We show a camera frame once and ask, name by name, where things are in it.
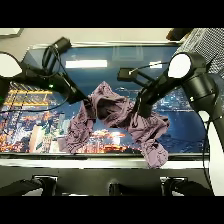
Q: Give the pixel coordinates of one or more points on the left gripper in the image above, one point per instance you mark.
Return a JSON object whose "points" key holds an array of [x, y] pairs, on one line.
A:
{"points": [[77, 93]]}

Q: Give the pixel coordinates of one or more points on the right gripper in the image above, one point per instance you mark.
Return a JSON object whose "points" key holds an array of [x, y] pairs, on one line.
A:
{"points": [[145, 101]]}

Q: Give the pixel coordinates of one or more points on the purple garment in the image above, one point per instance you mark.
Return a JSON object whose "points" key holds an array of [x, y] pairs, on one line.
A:
{"points": [[116, 111]]}

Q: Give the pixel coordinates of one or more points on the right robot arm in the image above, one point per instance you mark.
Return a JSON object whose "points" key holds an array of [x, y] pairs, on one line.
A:
{"points": [[196, 83]]}

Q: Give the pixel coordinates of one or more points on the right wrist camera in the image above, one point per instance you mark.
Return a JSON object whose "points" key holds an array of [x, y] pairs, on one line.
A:
{"points": [[131, 75]]}

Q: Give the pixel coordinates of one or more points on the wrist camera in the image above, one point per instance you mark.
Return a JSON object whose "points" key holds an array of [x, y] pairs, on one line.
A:
{"points": [[131, 75], [56, 50]]}

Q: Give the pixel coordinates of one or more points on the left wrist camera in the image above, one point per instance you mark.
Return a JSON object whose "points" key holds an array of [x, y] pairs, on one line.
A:
{"points": [[56, 50]]}

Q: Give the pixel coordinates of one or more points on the silver frame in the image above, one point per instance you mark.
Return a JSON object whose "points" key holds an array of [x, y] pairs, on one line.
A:
{"points": [[100, 163]]}

